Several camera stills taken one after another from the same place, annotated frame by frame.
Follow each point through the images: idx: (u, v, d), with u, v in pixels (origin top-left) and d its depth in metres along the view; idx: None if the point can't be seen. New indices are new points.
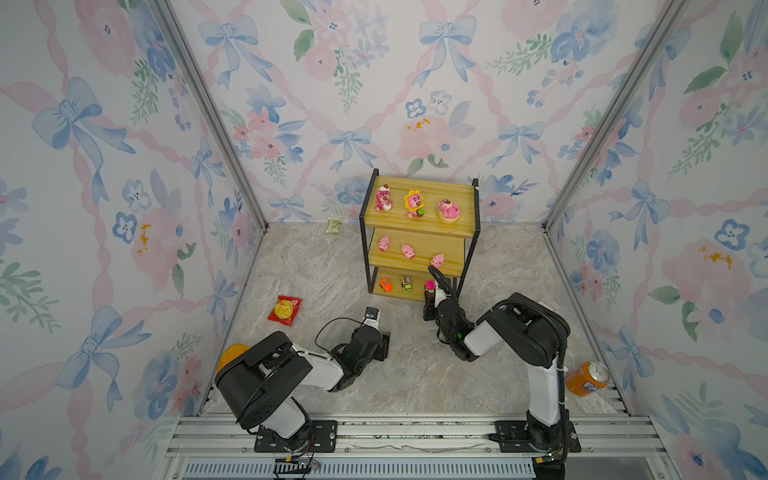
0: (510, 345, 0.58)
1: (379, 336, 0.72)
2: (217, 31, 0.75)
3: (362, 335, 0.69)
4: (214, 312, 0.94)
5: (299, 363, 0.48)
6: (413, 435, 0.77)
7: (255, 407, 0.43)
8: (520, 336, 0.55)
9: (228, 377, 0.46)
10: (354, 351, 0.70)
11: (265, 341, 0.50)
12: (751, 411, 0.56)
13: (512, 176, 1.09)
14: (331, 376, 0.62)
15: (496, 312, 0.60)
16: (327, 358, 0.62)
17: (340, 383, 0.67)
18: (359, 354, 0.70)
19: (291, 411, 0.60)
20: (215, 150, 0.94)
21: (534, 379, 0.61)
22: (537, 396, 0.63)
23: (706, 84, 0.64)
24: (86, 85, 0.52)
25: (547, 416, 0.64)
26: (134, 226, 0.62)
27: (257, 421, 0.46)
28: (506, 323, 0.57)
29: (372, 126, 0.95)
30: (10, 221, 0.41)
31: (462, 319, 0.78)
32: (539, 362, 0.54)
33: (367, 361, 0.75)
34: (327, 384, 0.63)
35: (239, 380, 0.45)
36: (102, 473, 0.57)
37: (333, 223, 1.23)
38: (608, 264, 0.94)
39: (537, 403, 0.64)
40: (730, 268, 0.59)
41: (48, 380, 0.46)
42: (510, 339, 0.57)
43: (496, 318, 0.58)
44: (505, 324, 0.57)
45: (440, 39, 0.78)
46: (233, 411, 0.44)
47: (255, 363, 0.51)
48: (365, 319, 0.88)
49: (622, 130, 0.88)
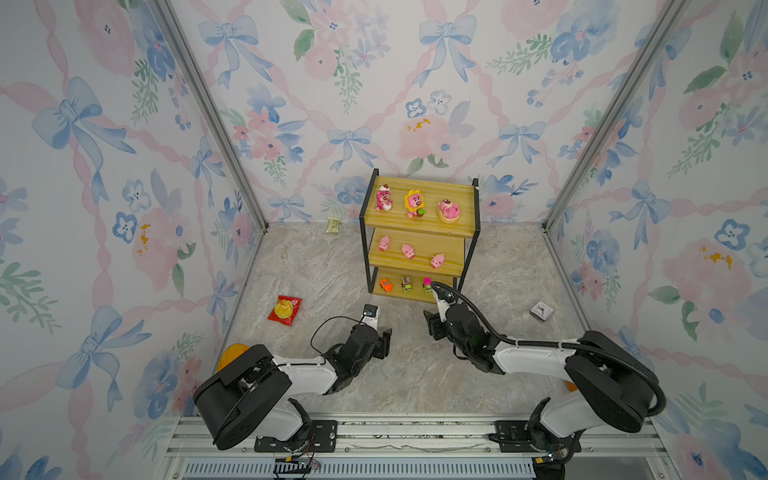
0: (590, 399, 0.47)
1: (376, 335, 0.69)
2: (216, 31, 0.75)
3: (359, 335, 0.67)
4: (214, 312, 0.94)
5: (275, 378, 0.46)
6: (413, 435, 0.77)
7: (231, 428, 0.42)
8: (617, 402, 0.44)
9: (206, 395, 0.44)
10: (350, 351, 0.68)
11: (242, 358, 0.48)
12: (750, 411, 0.56)
13: (512, 176, 1.09)
14: (322, 382, 0.60)
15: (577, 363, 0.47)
16: (317, 362, 0.61)
17: (336, 384, 0.65)
18: (355, 356, 0.68)
19: (285, 417, 0.59)
20: (215, 150, 0.94)
21: (563, 411, 0.58)
22: (557, 414, 0.60)
23: (706, 84, 0.64)
24: (86, 85, 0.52)
25: (561, 431, 0.62)
26: (134, 226, 0.62)
27: (236, 439, 0.45)
28: (600, 382, 0.45)
29: (372, 126, 0.95)
30: (10, 221, 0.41)
31: (474, 324, 0.68)
32: (624, 423, 0.45)
33: (365, 360, 0.73)
34: (320, 389, 0.61)
35: (218, 398, 0.44)
36: (102, 472, 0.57)
37: (333, 223, 1.23)
38: (608, 264, 0.94)
39: (555, 421, 0.62)
40: (730, 268, 0.59)
41: (48, 380, 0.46)
42: (596, 397, 0.46)
43: (587, 375, 0.46)
44: (599, 383, 0.45)
45: (439, 39, 0.78)
46: (210, 431, 0.42)
47: (234, 379, 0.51)
48: (365, 317, 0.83)
49: (622, 130, 0.88)
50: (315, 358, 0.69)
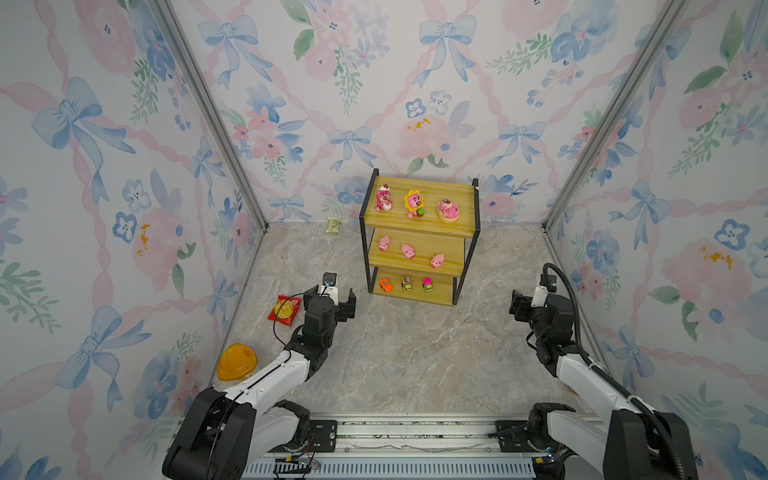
0: (613, 453, 0.44)
1: (332, 301, 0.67)
2: (216, 31, 0.75)
3: (315, 308, 0.64)
4: (214, 312, 0.94)
5: (241, 410, 0.43)
6: (413, 435, 0.77)
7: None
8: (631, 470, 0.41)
9: (176, 461, 0.41)
10: (312, 328, 0.65)
11: (195, 410, 0.43)
12: (751, 411, 0.56)
13: (512, 176, 1.09)
14: (296, 375, 0.58)
15: (629, 417, 0.44)
16: (280, 362, 0.57)
17: (315, 364, 0.64)
18: (320, 330, 0.66)
19: (279, 424, 0.59)
20: (215, 151, 0.94)
21: (573, 430, 0.57)
22: (566, 423, 0.60)
23: (707, 83, 0.64)
24: (86, 85, 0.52)
25: (555, 432, 0.63)
26: (134, 226, 0.62)
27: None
28: (630, 442, 0.42)
29: (371, 126, 0.95)
30: (10, 221, 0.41)
31: (567, 321, 0.65)
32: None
33: (332, 328, 0.71)
34: (300, 378, 0.60)
35: (187, 464, 0.41)
36: (102, 472, 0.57)
37: (333, 223, 1.23)
38: (608, 264, 0.94)
39: (560, 430, 0.61)
40: (730, 268, 0.59)
41: (48, 380, 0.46)
42: (617, 453, 0.43)
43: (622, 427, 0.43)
44: (626, 442, 0.42)
45: (439, 39, 0.78)
46: None
47: (198, 433, 0.45)
48: (326, 288, 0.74)
49: (622, 130, 0.88)
50: (278, 357, 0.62)
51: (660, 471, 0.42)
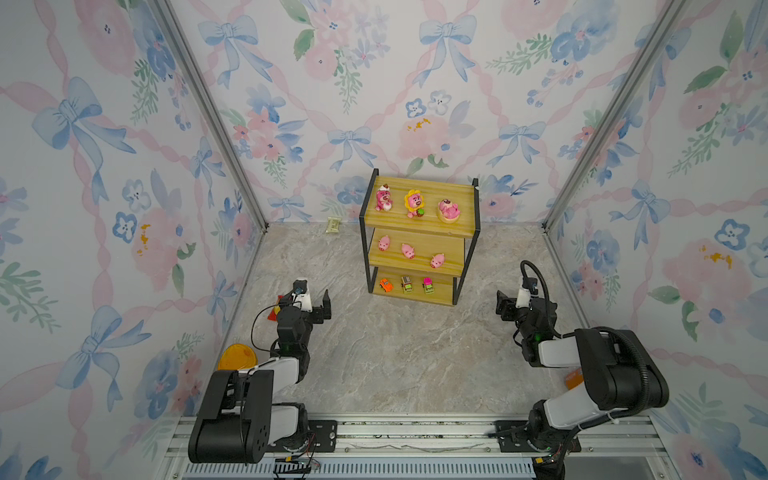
0: (586, 369, 0.50)
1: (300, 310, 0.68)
2: (216, 31, 0.75)
3: (285, 320, 0.67)
4: (214, 311, 0.94)
5: (259, 374, 0.47)
6: (413, 435, 0.77)
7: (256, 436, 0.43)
8: (603, 369, 0.47)
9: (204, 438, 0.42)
10: (288, 339, 0.68)
11: (214, 387, 0.45)
12: (751, 411, 0.56)
13: (512, 176, 1.09)
14: (290, 371, 0.62)
15: (593, 333, 0.52)
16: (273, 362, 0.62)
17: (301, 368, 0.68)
18: (296, 338, 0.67)
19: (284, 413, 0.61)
20: (215, 151, 0.94)
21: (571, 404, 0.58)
22: (563, 403, 0.61)
23: (707, 83, 0.64)
24: (86, 85, 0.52)
25: (555, 418, 0.63)
26: (134, 226, 0.62)
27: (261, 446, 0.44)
28: (598, 349, 0.50)
29: (371, 126, 0.95)
30: (10, 221, 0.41)
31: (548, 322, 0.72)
32: (599, 401, 0.47)
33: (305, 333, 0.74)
34: (292, 378, 0.63)
35: (217, 433, 0.42)
36: (102, 472, 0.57)
37: (333, 223, 1.23)
38: (608, 264, 0.94)
39: (556, 412, 0.63)
40: (730, 268, 0.59)
41: (48, 380, 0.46)
42: (589, 365, 0.50)
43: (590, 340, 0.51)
44: (596, 350, 0.50)
45: (439, 39, 0.78)
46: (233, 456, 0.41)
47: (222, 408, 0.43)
48: (296, 295, 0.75)
49: (622, 129, 0.88)
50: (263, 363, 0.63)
51: (625, 367, 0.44)
